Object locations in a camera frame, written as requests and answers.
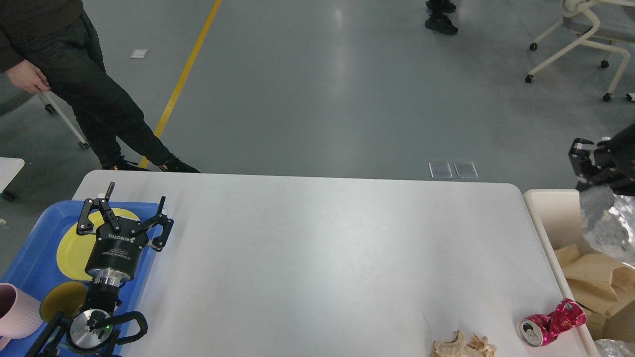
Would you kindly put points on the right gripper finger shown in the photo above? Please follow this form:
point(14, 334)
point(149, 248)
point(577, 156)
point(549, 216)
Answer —
point(592, 164)

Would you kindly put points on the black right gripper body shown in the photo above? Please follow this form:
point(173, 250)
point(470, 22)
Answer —
point(621, 151)

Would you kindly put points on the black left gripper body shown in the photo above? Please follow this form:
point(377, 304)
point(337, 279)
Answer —
point(115, 256)

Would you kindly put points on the yellow round plate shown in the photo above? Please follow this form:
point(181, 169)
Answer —
point(74, 250)

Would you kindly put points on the foil container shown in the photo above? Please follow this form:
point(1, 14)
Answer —
point(608, 223)

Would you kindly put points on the dark green mug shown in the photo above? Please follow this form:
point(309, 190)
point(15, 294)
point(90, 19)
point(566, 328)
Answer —
point(68, 297)

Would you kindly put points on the crushed red can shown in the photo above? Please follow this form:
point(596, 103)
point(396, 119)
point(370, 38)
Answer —
point(541, 329)

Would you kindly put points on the brown paper ball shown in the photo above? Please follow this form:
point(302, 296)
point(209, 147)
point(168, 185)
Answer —
point(460, 346)

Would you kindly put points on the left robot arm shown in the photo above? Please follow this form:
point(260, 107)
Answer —
point(94, 328)

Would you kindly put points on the beige plastic bin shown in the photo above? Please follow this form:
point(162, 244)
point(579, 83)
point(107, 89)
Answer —
point(557, 219)

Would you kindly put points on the blue plastic tray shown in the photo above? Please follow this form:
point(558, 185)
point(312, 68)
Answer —
point(35, 270)

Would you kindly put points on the pink mug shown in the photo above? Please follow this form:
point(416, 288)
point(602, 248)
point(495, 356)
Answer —
point(19, 314)

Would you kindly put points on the white office chair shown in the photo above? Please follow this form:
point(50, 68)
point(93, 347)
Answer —
point(599, 24)

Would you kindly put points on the grey chair left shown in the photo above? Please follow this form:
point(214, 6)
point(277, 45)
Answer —
point(12, 98)

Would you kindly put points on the floor outlet cover plates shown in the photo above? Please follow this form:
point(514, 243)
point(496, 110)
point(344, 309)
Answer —
point(446, 171)

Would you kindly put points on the person in black shoes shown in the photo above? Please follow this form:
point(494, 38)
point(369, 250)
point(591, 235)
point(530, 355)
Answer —
point(438, 19)

